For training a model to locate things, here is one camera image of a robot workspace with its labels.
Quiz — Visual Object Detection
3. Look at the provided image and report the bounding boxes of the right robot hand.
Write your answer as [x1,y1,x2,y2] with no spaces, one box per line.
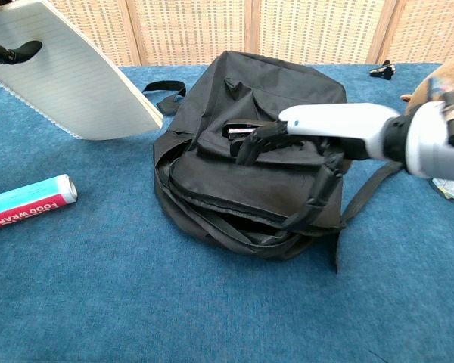
[229,102,402,231]

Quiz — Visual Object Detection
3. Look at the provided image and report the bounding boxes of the black staple remover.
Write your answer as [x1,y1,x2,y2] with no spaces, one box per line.
[368,59,396,80]

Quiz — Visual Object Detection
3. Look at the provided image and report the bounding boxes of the black backpack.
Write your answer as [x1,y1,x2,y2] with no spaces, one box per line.
[141,51,406,274]

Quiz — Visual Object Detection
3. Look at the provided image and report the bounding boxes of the woven folding screen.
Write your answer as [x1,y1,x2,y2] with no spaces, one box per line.
[0,0,454,67]

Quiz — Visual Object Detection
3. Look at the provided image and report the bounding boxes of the white spiral notebook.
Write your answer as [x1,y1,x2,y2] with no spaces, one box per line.
[0,0,164,141]

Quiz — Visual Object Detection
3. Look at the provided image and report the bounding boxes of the blue food wrap roll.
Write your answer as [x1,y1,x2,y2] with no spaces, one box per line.
[0,173,79,234]

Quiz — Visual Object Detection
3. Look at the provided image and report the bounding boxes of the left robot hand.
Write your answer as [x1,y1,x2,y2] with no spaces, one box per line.
[0,36,43,65]

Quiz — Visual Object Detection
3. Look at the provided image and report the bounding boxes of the blue carpet table cover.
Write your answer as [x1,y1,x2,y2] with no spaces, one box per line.
[0,62,454,363]

